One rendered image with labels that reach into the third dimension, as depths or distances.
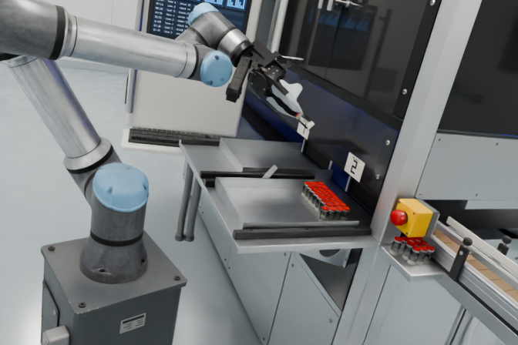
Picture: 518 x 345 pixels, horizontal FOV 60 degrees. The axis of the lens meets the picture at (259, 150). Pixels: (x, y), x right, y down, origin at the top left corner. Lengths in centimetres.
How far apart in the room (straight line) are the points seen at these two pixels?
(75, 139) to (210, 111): 101
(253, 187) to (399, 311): 58
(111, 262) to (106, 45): 47
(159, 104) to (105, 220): 102
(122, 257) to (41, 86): 40
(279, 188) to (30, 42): 85
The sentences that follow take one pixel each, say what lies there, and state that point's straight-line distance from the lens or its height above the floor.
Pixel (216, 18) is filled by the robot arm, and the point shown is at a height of 137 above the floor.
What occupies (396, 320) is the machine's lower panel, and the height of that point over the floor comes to 60.
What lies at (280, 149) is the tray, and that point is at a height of 88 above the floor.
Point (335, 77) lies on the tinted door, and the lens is 150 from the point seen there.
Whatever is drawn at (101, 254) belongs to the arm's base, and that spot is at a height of 85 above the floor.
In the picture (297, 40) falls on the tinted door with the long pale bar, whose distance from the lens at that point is 177.
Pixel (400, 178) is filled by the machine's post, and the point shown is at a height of 108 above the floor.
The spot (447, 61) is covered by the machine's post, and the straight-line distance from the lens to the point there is 115.
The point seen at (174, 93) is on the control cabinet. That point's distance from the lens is 195.
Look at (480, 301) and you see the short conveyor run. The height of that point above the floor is 88.
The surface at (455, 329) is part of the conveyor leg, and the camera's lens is 132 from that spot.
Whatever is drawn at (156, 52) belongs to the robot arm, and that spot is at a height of 130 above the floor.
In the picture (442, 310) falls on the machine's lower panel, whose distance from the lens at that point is 163.
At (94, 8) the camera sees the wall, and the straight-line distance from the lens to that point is 642.
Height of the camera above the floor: 145
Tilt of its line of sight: 20 degrees down
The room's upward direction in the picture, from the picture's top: 12 degrees clockwise
